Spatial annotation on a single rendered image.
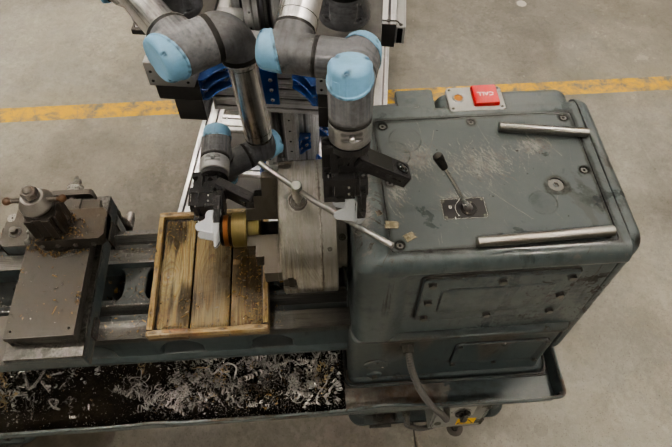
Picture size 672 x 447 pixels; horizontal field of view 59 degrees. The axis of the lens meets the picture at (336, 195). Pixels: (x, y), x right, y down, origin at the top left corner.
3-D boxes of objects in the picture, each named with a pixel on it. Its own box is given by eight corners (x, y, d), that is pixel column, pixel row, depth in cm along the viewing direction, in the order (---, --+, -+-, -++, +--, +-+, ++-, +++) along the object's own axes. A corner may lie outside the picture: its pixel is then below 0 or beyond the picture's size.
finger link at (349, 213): (333, 226, 119) (332, 191, 113) (363, 224, 119) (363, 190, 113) (334, 237, 117) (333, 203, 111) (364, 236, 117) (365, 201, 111)
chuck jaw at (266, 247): (294, 231, 139) (296, 275, 132) (295, 243, 143) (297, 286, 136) (247, 233, 139) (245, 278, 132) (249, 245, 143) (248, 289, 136)
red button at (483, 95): (493, 89, 146) (495, 83, 144) (498, 107, 143) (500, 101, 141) (469, 90, 146) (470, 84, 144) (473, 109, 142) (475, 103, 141)
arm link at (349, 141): (369, 105, 105) (374, 133, 99) (369, 127, 108) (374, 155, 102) (326, 107, 105) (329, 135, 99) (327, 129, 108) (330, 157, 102)
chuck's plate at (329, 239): (330, 190, 164) (330, 134, 135) (337, 304, 152) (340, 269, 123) (317, 191, 164) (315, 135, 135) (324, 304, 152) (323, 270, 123)
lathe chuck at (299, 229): (317, 191, 164) (315, 135, 135) (324, 305, 152) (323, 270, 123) (284, 192, 164) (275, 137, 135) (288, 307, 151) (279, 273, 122)
